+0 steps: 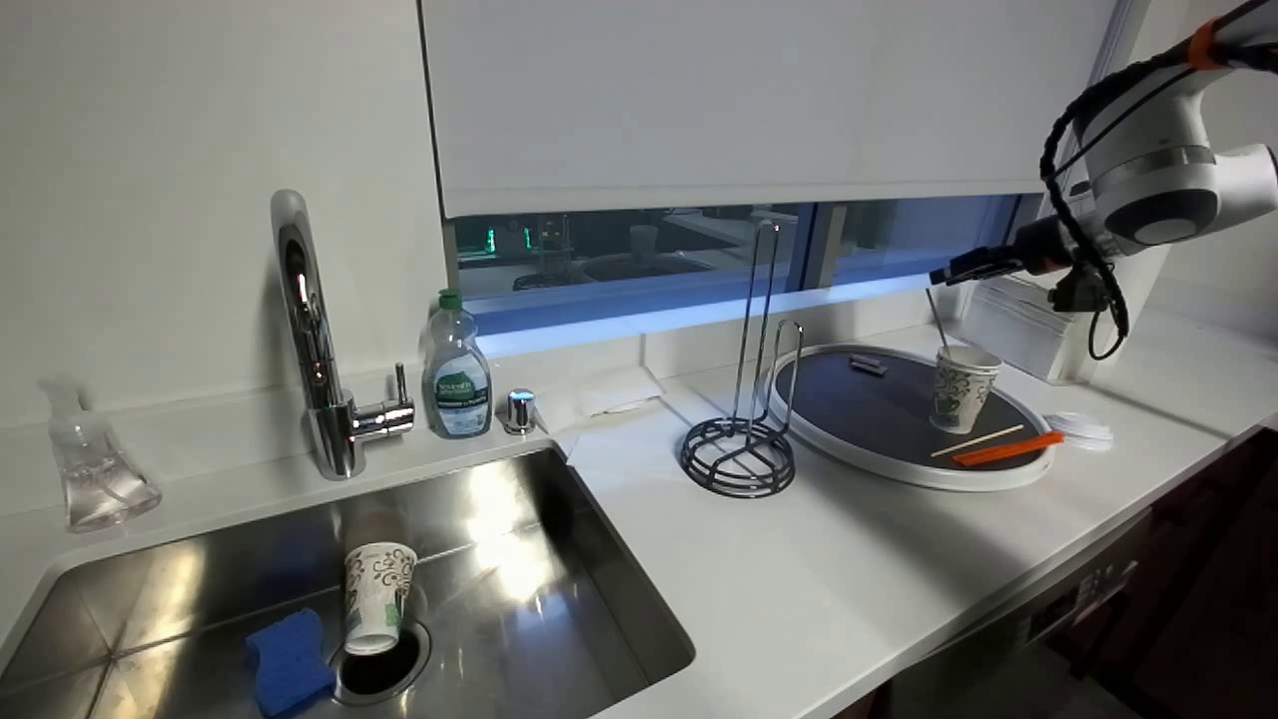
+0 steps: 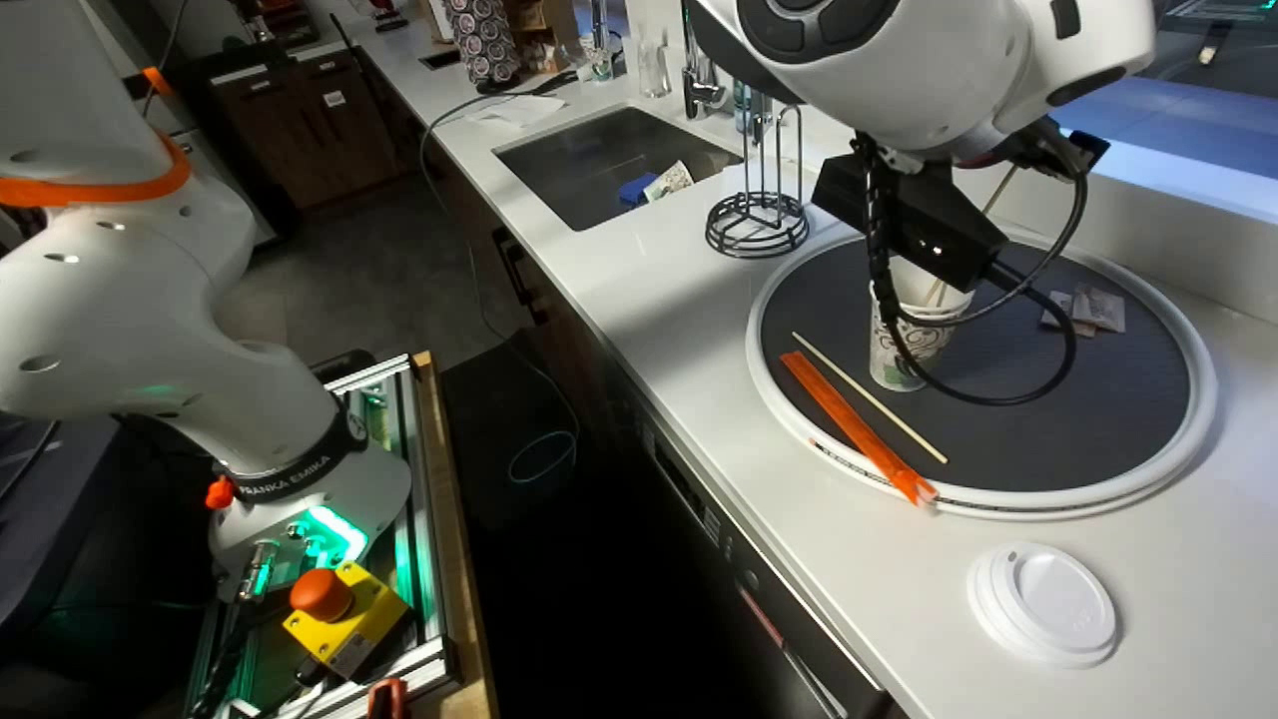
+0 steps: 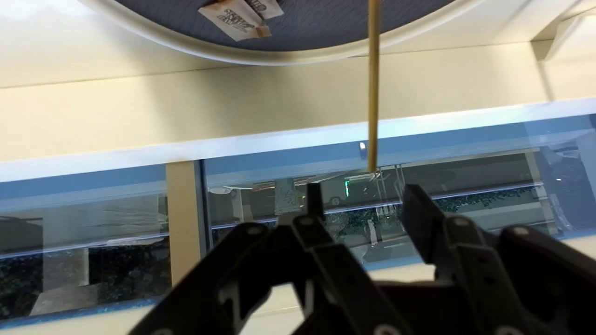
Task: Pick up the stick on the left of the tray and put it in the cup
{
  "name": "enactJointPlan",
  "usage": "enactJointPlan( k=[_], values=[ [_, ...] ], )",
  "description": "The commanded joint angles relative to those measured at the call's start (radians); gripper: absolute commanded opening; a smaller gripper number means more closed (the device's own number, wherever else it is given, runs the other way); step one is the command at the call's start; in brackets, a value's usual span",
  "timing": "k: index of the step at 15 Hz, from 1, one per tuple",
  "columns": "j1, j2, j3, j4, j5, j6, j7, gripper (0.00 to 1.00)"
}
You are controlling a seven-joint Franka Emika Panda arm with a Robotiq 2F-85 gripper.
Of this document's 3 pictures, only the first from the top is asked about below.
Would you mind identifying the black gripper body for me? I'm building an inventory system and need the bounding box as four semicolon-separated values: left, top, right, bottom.
1012;214;1120;319

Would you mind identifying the printed paper cup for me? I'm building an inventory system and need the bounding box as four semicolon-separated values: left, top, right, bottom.
927;339;1001;441
338;534;422;663

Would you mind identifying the round white-rimmed dark tray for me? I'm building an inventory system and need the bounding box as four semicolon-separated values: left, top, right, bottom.
768;339;1060;498

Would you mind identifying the white box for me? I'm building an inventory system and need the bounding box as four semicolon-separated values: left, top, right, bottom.
957;269;1095;389

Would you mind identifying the white roller blind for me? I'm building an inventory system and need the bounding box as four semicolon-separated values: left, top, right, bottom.
420;0;1126;225

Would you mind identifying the dishwasher control panel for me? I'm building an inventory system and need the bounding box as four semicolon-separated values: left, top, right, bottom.
1019;534;1152;651

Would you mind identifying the window pane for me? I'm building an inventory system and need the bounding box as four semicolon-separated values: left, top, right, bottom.
445;190;1052;339

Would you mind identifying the small chrome knob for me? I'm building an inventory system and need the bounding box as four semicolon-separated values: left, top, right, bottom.
490;383;542;441

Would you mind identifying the clear dish soap bottle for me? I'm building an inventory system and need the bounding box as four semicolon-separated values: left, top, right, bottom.
420;285;499;445

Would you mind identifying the stainless steel sink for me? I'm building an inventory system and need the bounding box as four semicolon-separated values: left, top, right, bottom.
0;445;699;719

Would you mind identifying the chrome kitchen faucet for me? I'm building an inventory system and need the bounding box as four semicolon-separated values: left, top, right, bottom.
268;184;420;483

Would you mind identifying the sink drain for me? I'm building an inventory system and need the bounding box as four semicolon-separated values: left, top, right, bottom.
328;618;436;707

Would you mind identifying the blue sponge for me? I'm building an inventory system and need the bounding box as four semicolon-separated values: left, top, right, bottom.
240;604;338;719

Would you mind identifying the orange cable strap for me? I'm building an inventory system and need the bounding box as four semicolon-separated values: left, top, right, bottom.
1186;16;1225;76

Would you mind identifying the black wire paper towel holder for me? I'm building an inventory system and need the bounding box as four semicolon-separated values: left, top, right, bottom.
681;214;808;502

